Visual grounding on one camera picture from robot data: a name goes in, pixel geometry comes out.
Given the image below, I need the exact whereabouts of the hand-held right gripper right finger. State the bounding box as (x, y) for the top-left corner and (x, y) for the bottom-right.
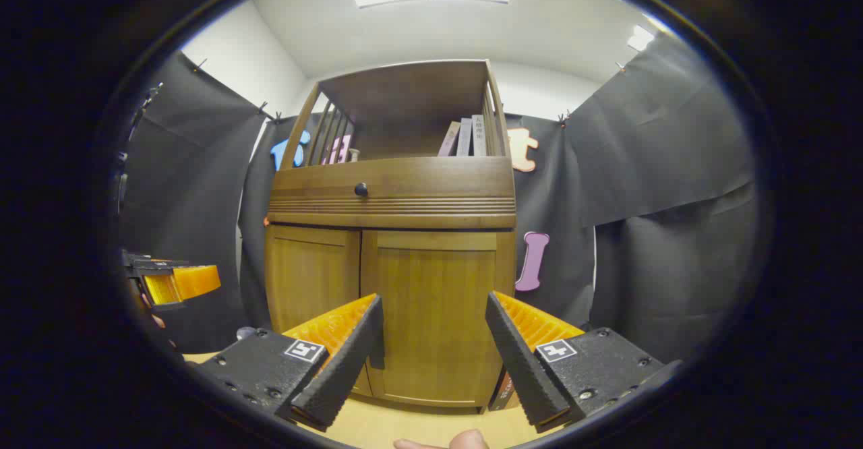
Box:
(485, 291), (683, 434)

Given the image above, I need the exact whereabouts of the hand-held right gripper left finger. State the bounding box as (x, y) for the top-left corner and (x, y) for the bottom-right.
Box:
(192, 293), (386, 433)

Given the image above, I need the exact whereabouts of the wooden cabinet door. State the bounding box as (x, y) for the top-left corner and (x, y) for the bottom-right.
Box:
(361, 230), (516, 411)
(265, 225), (363, 397)

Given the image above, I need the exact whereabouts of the wooden double-door shoe cabinet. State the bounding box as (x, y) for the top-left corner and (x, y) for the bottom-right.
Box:
(263, 59), (518, 415)

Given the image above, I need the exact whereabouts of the reddish brown book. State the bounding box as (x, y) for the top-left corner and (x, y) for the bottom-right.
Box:
(487, 368), (520, 413)

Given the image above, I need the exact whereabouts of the pink shelf ornament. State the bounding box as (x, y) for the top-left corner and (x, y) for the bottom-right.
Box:
(322, 134), (353, 165)

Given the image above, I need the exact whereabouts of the small ceiling light panel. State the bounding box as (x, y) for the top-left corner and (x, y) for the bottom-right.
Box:
(627, 24), (656, 52)

